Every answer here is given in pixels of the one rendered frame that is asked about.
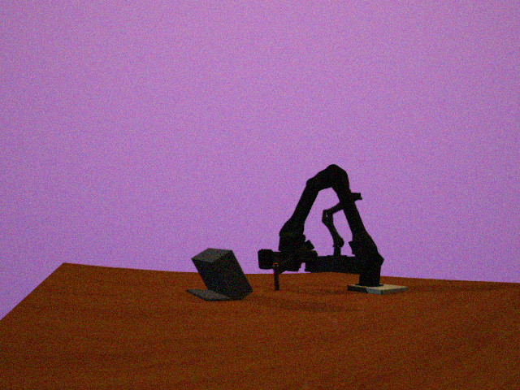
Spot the dark red peg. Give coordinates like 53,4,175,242
273,262,280,291

